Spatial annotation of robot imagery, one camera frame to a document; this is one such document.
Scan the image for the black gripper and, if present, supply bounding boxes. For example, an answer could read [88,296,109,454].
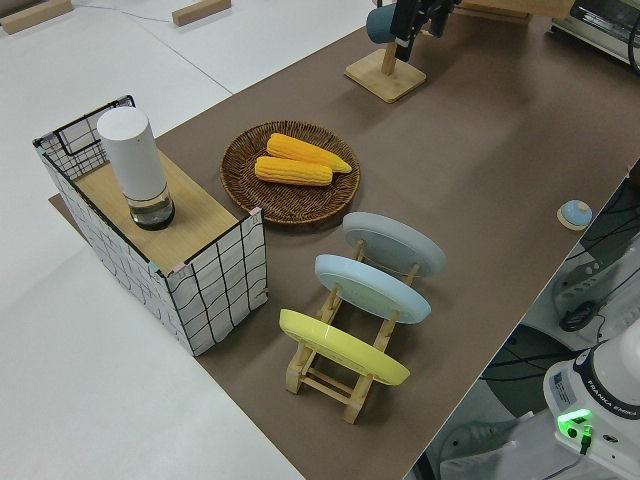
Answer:
[392,0,454,62]

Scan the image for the wooden drawer cabinet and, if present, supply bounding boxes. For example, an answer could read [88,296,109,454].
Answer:
[452,0,574,21]

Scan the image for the dark blue mug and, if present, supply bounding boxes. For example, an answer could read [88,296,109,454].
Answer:
[365,5,401,45]

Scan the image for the wooden mug tree stand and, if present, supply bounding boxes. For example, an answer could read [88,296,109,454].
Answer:
[344,29,428,104]

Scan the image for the brown table mat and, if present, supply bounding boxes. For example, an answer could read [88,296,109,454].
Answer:
[48,14,640,480]

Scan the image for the yellow corn cob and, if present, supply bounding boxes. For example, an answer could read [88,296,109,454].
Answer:
[266,132,353,175]
[254,156,334,188]

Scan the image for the silver toaster oven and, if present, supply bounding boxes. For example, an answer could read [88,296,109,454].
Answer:
[547,0,640,66]

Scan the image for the round brown wicker basket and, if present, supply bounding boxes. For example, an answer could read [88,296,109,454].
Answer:
[220,119,362,229]

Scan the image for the grey plate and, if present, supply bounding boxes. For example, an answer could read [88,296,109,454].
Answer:
[342,211,447,279]

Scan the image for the short wooden block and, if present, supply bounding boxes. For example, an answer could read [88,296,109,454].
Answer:
[171,0,232,26]

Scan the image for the blue service bell wooden base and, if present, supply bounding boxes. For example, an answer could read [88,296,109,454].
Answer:
[556,200,594,232]

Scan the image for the light blue plate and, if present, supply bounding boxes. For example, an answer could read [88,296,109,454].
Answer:
[314,254,432,325]

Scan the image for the white power strip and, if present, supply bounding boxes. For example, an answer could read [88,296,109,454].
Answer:
[549,239,631,321]

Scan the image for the white cylinder bottle clear base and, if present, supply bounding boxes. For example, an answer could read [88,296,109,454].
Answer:
[96,108,177,232]

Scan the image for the yellow plate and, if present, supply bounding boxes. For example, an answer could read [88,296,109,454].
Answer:
[278,308,412,387]

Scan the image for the wooden plate rack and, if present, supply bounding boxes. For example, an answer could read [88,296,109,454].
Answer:
[285,238,421,425]

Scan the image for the long wooden block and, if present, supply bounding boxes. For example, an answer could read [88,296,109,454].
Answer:
[0,0,74,35]

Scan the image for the thin blue cable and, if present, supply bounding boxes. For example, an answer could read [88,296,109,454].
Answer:
[72,3,176,24]

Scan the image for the coiled black cable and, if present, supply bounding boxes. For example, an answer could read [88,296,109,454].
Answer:
[558,299,600,332]

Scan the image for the wire grid shelf wooden boards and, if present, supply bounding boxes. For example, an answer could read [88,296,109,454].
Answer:
[32,93,270,357]

